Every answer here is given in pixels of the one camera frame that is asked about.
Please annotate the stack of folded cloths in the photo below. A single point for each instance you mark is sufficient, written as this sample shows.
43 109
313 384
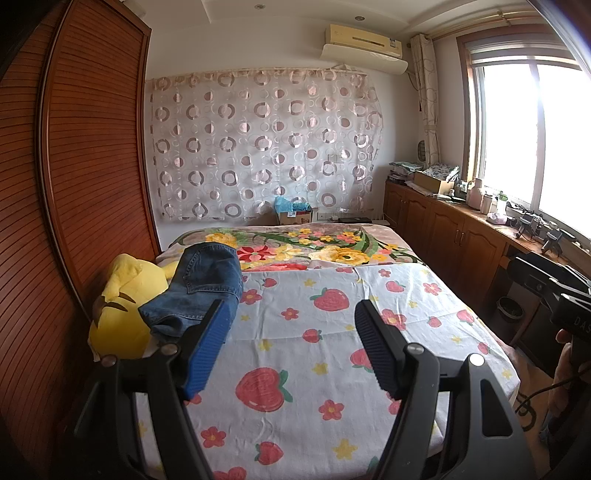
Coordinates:
401 170

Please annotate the patterned window curtain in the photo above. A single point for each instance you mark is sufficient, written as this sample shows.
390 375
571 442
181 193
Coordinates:
427 92

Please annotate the person's right hand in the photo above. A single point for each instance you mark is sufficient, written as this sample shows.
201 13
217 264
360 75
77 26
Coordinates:
562 387

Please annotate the strawberry print bed sheet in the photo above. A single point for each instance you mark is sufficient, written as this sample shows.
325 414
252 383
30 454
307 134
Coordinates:
323 360

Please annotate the black stand-mounted device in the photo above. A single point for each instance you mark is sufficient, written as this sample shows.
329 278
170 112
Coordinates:
557 240
526 227

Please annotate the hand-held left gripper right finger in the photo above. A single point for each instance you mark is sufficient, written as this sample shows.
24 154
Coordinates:
376 350

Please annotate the blue denim pants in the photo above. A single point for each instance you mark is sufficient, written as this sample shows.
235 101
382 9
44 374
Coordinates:
198 286

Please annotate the floral blanket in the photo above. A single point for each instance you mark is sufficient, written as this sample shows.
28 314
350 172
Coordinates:
323 244

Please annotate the yellow plush toy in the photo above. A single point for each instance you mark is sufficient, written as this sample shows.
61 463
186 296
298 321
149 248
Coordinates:
115 318

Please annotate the open cardboard box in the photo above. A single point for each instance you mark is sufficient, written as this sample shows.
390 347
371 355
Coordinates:
436 180

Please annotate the wooden louvered wardrobe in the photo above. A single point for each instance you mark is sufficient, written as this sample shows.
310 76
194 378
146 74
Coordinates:
83 184

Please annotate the pink jug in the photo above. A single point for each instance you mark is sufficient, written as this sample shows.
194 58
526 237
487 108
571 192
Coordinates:
474 194

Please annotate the wooden cabinet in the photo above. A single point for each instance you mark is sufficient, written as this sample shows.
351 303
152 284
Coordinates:
443 230

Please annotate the dark waste bin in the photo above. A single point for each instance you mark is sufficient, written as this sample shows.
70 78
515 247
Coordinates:
510 318

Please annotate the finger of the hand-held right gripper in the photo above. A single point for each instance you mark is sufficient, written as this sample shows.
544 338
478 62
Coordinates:
570 316
540 277

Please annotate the small oval mirror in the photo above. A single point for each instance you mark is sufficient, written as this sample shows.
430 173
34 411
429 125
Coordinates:
421 151

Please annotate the white air conditioner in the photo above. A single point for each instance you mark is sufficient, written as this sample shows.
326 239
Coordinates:
364 46

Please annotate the cardboard box with blue bag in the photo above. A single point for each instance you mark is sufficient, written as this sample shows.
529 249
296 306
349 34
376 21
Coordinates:
295 212

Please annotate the circle pattern wall curtain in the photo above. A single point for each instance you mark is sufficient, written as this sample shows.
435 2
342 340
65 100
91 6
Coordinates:
263 143

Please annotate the white jar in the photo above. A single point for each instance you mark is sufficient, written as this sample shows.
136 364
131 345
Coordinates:
487 204

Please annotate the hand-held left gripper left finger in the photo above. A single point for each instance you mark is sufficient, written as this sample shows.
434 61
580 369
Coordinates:
207 350

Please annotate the clear bottle green cap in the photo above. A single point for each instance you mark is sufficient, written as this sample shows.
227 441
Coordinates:
502 205

